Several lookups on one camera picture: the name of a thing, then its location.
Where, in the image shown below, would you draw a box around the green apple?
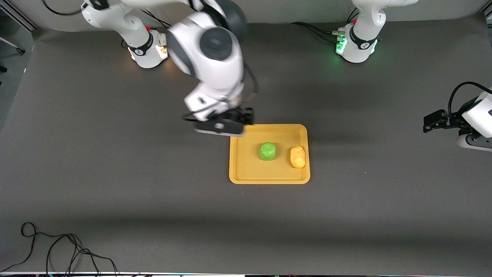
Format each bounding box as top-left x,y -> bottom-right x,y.
259,142 -> 278,162

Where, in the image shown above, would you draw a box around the yellow potato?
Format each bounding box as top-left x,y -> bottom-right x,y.
289,145 -> 306,169

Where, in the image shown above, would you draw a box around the orange plastic tray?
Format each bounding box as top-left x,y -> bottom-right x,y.
229,124 -> 311,185

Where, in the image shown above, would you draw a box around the dark grey table mat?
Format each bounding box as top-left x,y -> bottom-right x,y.
0,15 -> 492,275

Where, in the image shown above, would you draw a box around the black left arm base cables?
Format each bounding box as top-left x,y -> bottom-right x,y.
290,7 -> 360,43

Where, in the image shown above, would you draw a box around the black arm base cables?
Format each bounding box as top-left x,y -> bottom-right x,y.
290,7 -> 360,43
121,7 -> 173,50

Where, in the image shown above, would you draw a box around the black right arm base cables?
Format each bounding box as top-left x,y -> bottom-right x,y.
121,7 -> 173,50

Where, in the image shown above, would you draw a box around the thin black loose cable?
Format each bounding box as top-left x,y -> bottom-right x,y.
0,222 -> 120,277

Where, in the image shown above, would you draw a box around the aluminium frame rail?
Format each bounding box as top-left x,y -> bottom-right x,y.
0,7 -> 40,31

